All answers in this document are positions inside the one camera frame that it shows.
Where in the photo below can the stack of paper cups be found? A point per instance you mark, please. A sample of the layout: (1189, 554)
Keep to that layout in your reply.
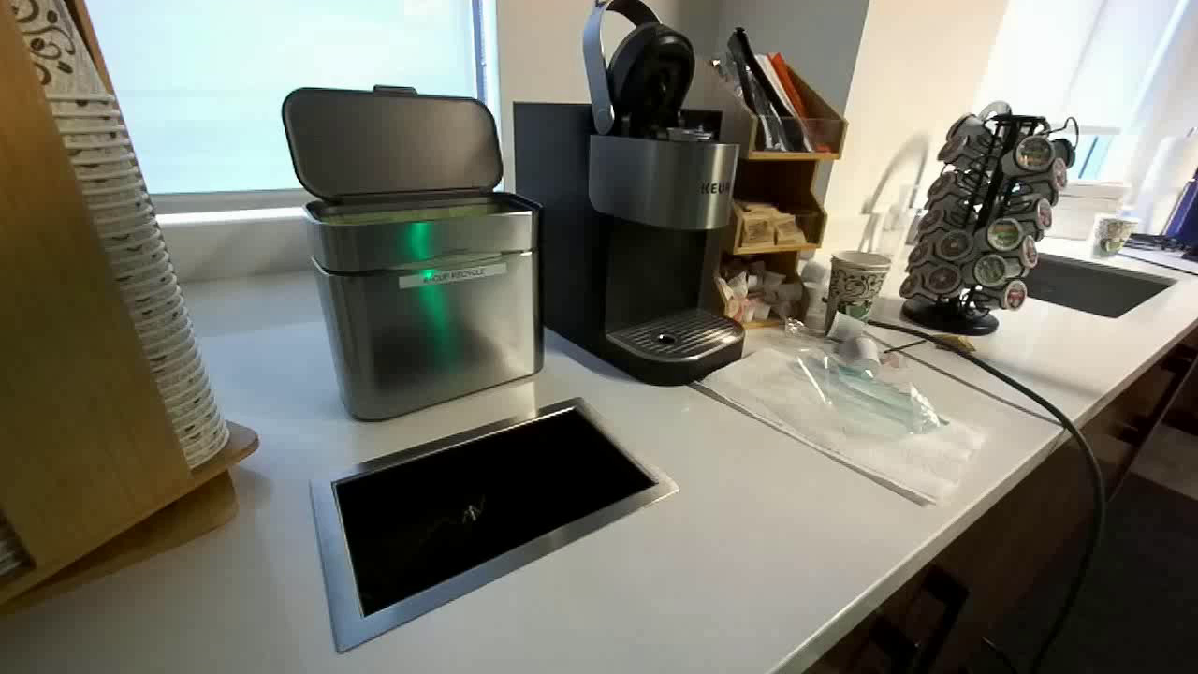
(150, 285)

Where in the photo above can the black silver coffee machine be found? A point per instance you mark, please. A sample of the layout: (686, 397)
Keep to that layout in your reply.
(649, 247)

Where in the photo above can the stainless steel lidded bin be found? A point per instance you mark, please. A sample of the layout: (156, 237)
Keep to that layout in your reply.
(425, 312)

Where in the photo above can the steel framed counter chute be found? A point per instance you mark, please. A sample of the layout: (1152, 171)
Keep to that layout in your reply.
(488, 498)

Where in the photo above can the small brown box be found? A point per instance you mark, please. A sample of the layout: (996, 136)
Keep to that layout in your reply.
(764, 231)

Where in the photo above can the wooden condiment organizer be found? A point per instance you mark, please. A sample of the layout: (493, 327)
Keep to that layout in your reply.
(785, 175)

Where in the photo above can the white creamer cup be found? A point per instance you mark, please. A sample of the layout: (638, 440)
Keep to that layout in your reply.
(853, 342)

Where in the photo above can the small plastic bag with card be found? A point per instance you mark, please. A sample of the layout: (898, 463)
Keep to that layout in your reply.
(875, 393)

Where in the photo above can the black packets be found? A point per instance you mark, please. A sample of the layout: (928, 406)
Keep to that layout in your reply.
(754, 95)

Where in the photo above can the orange packets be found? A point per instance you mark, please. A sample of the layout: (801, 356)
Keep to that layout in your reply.
(811, 114)

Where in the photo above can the white faucet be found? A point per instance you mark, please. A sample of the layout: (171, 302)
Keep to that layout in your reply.
(892, 175)

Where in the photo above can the brown sugar packet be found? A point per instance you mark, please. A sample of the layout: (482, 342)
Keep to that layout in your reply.
(943, 345)

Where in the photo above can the black coffee pod carousel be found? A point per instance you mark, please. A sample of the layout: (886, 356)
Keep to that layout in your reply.
(973, 237)

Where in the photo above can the wooden counter cabinet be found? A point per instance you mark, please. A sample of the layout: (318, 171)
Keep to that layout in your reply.
(987, 563)

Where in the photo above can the dark recessed sink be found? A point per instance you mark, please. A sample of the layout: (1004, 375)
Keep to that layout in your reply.
(1092, 285)

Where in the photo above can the white patterned mug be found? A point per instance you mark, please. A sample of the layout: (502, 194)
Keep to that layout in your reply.
(1114, 235)

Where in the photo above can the wooden cup dispenser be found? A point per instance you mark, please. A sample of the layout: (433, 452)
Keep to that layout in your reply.
(60, 375)

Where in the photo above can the blue bottle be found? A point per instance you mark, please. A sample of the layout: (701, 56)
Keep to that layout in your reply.
(1183, 214)

